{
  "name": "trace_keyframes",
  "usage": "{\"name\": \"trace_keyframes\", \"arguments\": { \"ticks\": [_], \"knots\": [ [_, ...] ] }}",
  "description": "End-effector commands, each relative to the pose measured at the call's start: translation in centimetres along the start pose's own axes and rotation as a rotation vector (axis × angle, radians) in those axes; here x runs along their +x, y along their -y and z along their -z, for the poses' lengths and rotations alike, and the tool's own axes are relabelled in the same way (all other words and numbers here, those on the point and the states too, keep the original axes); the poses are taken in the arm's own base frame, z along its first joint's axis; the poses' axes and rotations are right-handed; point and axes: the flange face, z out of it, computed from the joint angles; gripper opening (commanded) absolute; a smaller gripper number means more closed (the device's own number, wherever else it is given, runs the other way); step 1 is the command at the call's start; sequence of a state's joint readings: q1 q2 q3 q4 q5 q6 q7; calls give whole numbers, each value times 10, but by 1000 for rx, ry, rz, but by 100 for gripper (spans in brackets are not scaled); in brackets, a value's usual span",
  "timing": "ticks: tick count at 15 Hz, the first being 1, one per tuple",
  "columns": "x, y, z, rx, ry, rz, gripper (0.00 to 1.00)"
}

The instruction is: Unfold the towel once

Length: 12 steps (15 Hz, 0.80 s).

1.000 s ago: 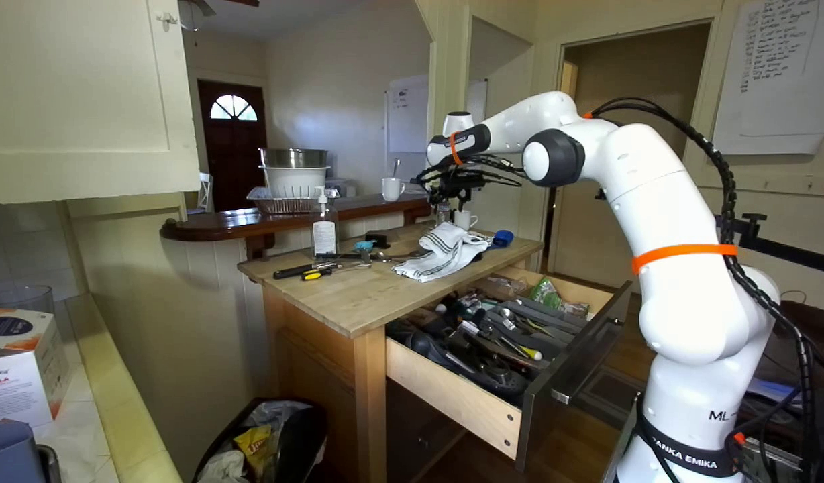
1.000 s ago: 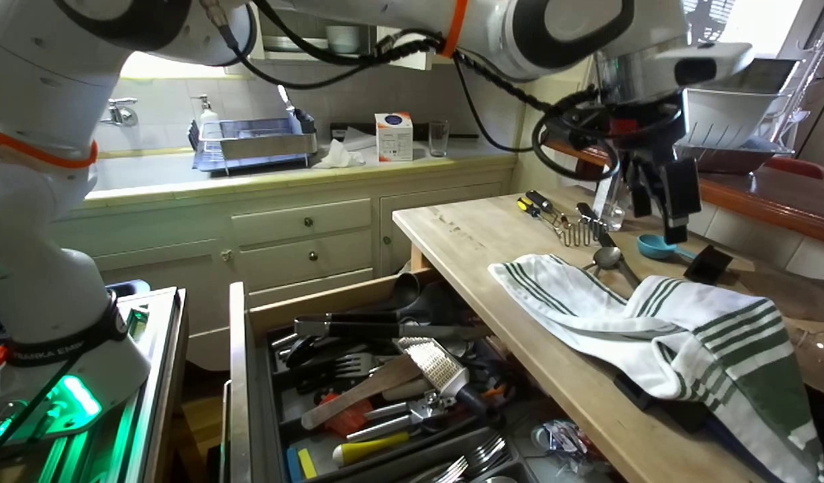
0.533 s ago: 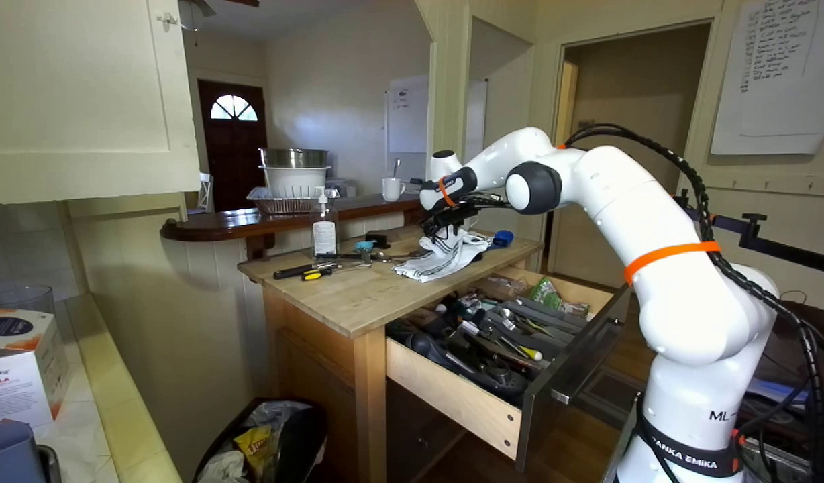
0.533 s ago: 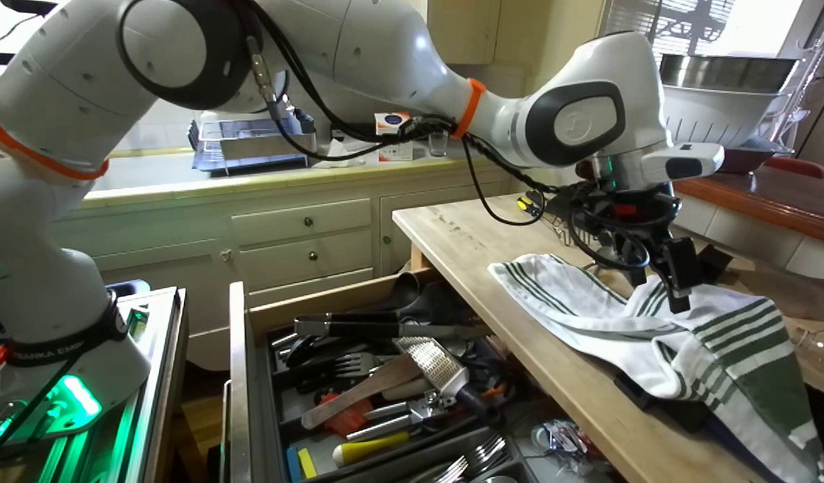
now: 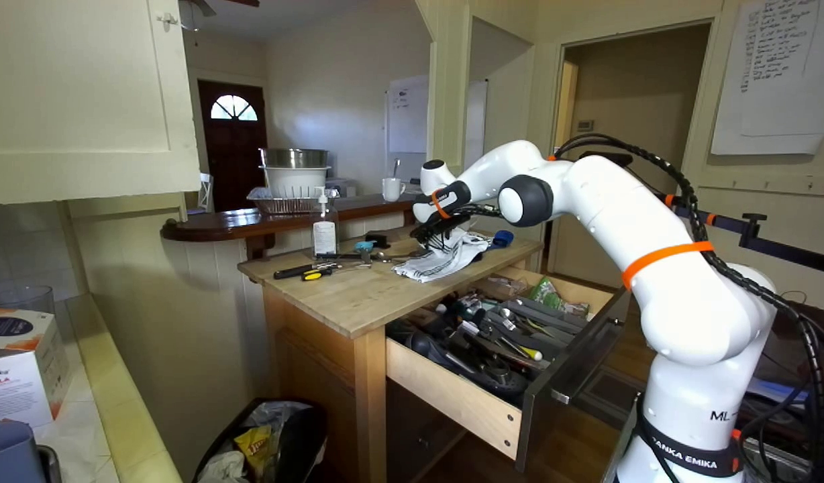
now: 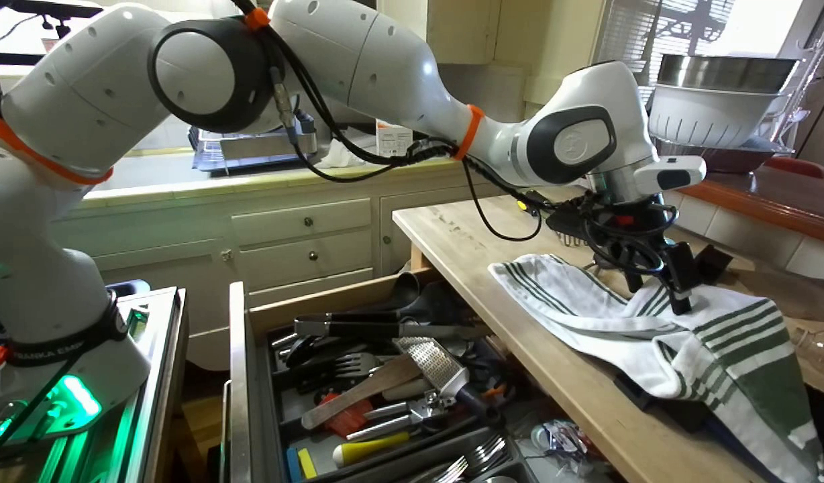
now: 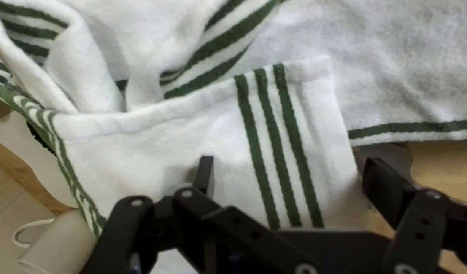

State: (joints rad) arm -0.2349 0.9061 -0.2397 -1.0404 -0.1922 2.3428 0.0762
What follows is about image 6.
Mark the wooden spatula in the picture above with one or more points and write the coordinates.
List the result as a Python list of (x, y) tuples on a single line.
[(366, 390)]

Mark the blue yellow small tool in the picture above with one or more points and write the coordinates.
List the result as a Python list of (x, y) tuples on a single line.
[(298, 462)]

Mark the red dish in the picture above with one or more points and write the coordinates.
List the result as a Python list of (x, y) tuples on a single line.
[(800, 169)]

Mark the open wooden utensil drawer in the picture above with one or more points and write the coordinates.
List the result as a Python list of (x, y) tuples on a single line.
[(239, 386)]

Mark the small black block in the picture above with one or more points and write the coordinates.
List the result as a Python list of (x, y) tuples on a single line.
[(712, 262)]

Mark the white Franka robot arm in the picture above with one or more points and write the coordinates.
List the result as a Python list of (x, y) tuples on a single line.
[(366, 64)]

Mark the crumpled plastic bag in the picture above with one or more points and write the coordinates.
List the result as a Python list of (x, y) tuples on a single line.
[(559, 440)]

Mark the cream upper wall cabinet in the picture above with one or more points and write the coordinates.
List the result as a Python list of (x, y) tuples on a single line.
[(455, 32)]

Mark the brown wooden bar shelf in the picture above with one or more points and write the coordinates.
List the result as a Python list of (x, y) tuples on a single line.
[(767, 211)]

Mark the clear plastic wrap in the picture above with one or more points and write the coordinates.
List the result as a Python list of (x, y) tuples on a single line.
[(821, 347)]

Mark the metal mixing bowl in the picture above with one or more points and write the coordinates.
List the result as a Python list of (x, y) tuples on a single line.
[(723, 72)]

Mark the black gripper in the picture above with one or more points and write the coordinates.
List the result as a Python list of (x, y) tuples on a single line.
[(633, 230)]

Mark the gray cutlery tray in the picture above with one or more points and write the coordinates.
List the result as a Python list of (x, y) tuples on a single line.
[(428, 441)]

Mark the white green striped towel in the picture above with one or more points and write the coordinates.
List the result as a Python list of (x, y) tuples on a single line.
[(606, 324)]

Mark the red kitchen tool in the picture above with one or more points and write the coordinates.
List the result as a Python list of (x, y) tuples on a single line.
[(349, 421)]

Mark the wooden kitchen island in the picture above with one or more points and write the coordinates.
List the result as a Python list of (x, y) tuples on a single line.
[(518, 305)]

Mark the cream kitchen base cabinet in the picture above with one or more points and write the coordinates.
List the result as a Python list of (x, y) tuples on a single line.
[(292, 225)]

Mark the silver serving fork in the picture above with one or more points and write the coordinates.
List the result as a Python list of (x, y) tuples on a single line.
[(347, 366)]

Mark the black camera stand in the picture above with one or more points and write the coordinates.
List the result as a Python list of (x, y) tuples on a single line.
[(52, 10)]

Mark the silver tongs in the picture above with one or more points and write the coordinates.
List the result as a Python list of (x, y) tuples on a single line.
[(472, 460)]

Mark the metal robot mounting table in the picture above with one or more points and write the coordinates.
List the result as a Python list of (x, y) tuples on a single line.
[(157, 359)]

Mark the white colander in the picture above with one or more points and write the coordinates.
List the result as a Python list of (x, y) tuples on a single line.
[(723, 123)]

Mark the yellow black screwdriver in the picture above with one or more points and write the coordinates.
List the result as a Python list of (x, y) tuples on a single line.
[(523, 205)]

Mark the dark metal baking pan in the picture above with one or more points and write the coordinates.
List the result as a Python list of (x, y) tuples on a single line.
[(742, 160)]

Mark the black plastic ladle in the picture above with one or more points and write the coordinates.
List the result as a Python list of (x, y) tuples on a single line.
[(418, 299)]

